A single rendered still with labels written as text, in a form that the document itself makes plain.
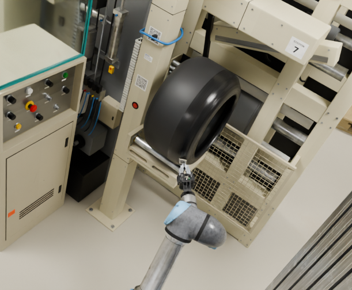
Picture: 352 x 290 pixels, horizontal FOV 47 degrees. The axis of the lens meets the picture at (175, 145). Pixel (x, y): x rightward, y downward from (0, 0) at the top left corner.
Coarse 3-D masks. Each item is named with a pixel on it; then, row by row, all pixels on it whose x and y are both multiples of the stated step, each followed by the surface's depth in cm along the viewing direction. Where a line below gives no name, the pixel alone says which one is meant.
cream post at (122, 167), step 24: (168, 0) 188; (168, 24) 194; (144, 48) 208; (168, 48) 208; (144, 72) 216; (144, 96) 223; (144, 120) 237; (120, 144) 253; (120, 168) 263; (120, 192) 277
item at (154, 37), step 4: (144, 28) 207; (180, 28) 208; (140, 32) 202; (144, 32) 200; (148, 36) 200; (152, 36) 199; (156, 36) 199; (180, 36) 206; (156, 40) 198; (160, 40) 198; (176, 40) 203; (164, 44) 198; (168, 44) 199
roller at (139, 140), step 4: (136, 136) 232; (136, 140) 232; (140, 140) 231; (144, 140) 232; (140, 144) 231; (144, 144) 230; (148, 144) 230; (144, 148) 231; (148, 148) 230; (152, 148) 229; (152, 152) 229; (156, 152) 228; (156, 156) 228; (160, 156) 227; (160, 160) 229; (164, 160) 227; (168, 160) 226; (168, 164) 226; (172, 164) 225; (172, 168) 226; (176, 168) 224
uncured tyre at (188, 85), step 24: (192, 72) 197; (216, 72) 200; (168, 96) 194; (192, 96) 192; (216, 96) 193; (168, 120) 196; (192, 120) 191; (216, 120) 244; (168, 144) 202; (192, 144) 198
